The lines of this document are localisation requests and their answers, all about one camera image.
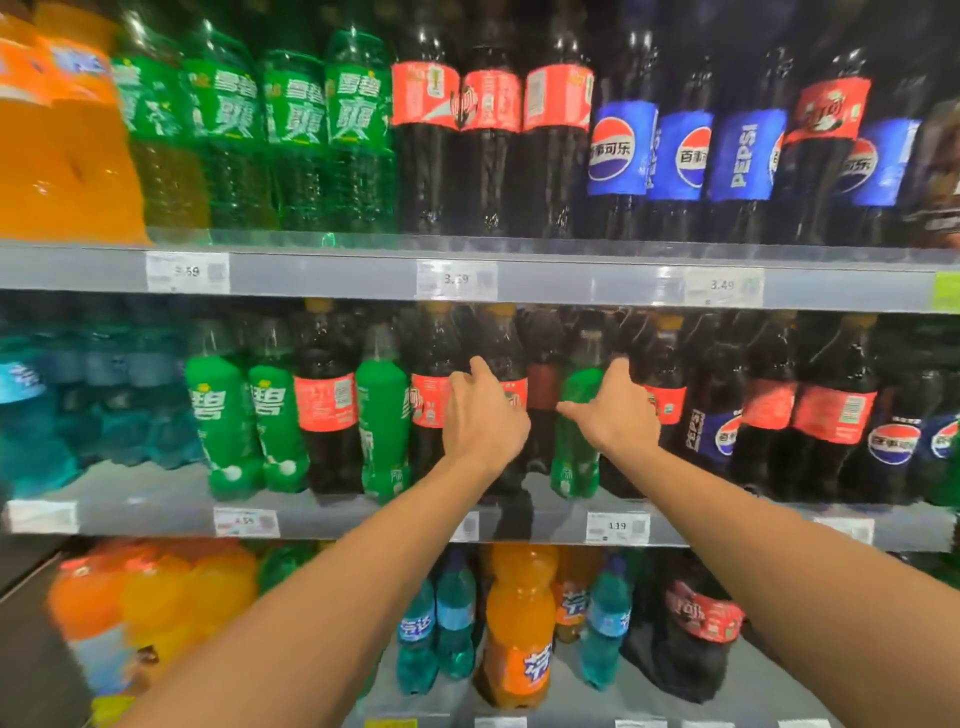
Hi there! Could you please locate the person's right hand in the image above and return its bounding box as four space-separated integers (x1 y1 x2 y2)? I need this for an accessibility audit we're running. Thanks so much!
554 357 663 466

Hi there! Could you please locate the person's left hand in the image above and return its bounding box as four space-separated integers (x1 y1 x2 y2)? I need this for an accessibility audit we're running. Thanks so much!
442 356 532 481

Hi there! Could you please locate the cola bottle black blue label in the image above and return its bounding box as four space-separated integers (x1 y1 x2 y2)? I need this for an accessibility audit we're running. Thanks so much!
678 314 745 481

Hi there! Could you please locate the teal soda bottle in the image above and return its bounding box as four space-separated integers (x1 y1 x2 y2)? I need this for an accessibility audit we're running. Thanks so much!
579 556 633 693
395 578 442 697
434 553 479 682

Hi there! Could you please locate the row of cola bottles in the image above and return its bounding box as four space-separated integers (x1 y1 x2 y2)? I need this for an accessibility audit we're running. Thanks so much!
521 303 883 504

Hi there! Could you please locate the clear green soda bottle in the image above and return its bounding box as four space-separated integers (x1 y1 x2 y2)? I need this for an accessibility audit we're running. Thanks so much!
257 541 318 595

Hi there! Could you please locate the large cola bottle red label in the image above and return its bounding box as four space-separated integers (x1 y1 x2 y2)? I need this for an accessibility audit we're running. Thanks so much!
768 48 875 247
389 26 462 236
521 29 596 240
457 29 525 238

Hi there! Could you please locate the large green soda bottle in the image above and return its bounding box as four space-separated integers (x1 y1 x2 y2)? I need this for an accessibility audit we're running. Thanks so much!
323 26 399 234
110 11 211 232

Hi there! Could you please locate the orange juice bottle black label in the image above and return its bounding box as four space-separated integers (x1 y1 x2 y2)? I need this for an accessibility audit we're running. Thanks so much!
118 551 200 665
185 547 262 639

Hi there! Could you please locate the row of large green bottles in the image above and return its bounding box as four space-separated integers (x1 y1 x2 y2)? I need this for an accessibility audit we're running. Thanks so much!
183 18 331 232

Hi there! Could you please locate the large cola bottle tan label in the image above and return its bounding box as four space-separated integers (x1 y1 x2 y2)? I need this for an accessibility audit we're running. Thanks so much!
896 97 960 250

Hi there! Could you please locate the orange drink bottle blue label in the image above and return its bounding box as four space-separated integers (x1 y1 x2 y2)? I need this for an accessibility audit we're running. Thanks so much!
46 554 140 699

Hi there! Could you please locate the row of teal bottles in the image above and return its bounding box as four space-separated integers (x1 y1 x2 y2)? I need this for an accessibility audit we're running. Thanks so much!
0 296 208 500

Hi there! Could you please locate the large orange soda bottle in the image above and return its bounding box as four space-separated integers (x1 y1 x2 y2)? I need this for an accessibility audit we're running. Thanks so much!
33 0 149 245

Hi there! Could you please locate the person's left forearm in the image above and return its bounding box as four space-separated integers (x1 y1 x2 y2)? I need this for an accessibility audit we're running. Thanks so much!
118 457 505 728

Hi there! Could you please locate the person's right forearm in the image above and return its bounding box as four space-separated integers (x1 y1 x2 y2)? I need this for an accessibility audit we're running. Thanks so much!
608 440 960 728

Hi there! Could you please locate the steel cabinet side panel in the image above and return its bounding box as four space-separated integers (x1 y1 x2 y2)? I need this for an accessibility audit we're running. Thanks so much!
0 536 95 728

